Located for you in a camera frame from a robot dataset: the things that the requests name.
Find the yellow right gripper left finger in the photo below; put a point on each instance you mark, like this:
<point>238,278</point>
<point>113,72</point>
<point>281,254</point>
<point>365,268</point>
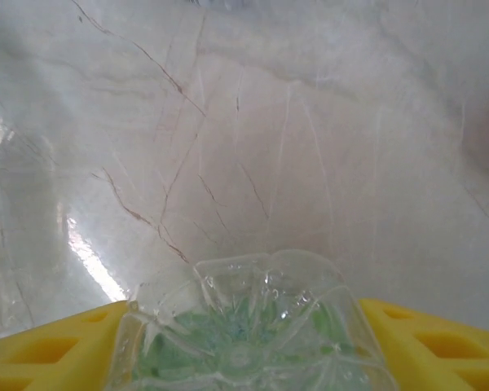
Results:
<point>45,358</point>

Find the square green label clear bottle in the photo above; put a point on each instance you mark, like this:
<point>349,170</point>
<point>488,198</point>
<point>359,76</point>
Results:
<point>248,338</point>

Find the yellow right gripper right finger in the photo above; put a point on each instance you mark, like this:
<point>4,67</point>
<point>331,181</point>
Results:
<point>444,354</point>

